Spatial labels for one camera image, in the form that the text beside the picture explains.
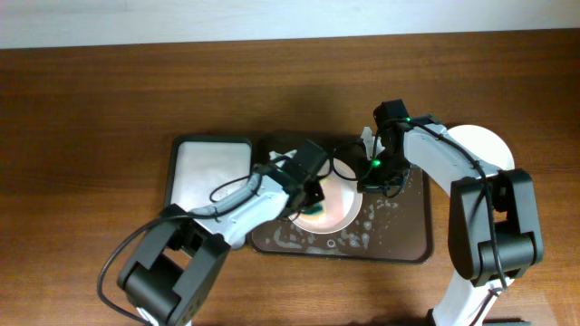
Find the dark brown serving tray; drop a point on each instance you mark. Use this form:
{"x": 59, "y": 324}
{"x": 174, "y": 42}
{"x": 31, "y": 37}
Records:
{"x": 394, "y": 230}

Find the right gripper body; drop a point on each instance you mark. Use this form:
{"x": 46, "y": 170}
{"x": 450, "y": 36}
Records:
{"x": 381, "y": 172}

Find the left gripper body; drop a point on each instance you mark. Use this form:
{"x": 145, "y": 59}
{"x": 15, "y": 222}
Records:
{"x": 314, "y": 195}

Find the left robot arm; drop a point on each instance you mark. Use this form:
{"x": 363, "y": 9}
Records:
{"x": 180, "y": 254}

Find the green and yellow sponge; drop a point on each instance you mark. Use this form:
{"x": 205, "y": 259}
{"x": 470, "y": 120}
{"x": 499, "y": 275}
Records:
{"x": 313, "y": 210}

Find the black tray with soapy foam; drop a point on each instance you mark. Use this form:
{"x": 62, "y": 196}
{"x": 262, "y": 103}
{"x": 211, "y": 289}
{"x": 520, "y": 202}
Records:
{"x": 204, "y": 169}

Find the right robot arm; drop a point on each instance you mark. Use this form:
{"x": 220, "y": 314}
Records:
{"x": 494, "y": 233}

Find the white plate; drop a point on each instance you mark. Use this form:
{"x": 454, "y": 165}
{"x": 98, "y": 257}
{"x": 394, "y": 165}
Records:
{"x": 342, "y": 203}
{"x": 485, "y": 144}

